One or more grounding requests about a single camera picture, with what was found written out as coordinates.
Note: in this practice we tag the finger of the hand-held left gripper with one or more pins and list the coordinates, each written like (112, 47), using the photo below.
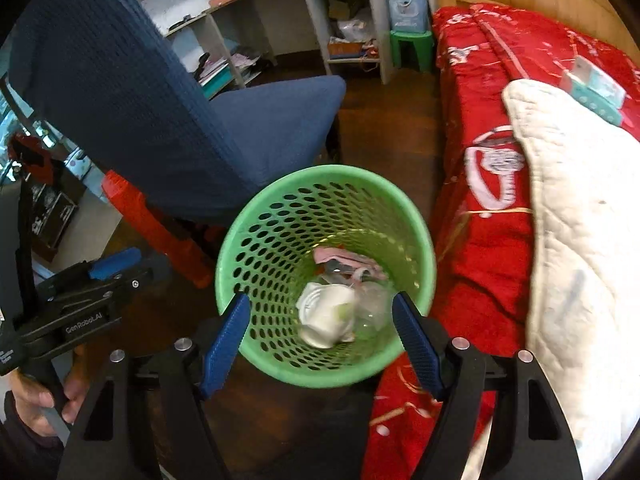
(112, 262)

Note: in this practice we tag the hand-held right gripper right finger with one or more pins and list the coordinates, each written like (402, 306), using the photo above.
(417, 345)

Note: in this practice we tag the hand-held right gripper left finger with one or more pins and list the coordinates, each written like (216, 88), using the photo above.
(225, 345)

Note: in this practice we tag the large clear plastic lid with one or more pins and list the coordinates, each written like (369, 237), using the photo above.
(374, 310)

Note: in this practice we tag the white paper cup green leaf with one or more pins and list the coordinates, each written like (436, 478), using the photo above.
(325, 316)

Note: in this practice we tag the pink white plastic wrapper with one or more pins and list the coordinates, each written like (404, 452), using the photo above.
(345, 260)

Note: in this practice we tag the green perforated plastic basket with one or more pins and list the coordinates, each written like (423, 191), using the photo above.
(260, 195)

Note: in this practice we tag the person's left forearm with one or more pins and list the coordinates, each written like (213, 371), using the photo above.
(25, 452)

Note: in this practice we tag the person's left hand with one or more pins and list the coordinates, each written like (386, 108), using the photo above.
(35, 407)

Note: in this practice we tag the orange plastic object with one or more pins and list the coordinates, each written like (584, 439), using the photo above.
(150, 222)

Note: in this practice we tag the dark cabinet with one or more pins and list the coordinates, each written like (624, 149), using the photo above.
(50, 212)

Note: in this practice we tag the red object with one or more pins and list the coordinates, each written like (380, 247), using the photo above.
(32, 155)

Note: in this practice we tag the blue fabric chair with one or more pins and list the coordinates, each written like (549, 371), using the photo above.
(125, 110)

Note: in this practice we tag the white quilted blanket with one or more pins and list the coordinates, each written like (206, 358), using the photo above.
(590, 240)

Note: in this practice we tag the stack of magazines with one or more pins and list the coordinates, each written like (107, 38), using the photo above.
(220, 67)

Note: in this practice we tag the green plastic stool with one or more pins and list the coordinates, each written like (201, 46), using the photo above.
(411, 50)

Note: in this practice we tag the teal tissue pack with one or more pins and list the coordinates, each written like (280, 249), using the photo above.
(585, 97)

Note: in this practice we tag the orange box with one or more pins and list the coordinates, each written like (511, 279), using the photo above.
(345, 49)

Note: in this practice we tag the white tissue pack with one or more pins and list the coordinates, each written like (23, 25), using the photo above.
(602, 82)

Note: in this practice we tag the white shelving desk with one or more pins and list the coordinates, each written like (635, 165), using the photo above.
(312, 10)

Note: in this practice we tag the blue paper bag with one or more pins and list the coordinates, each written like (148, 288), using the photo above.
(406, 12)

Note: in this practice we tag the brown cardboard box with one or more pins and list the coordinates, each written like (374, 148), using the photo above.
(341, 8)

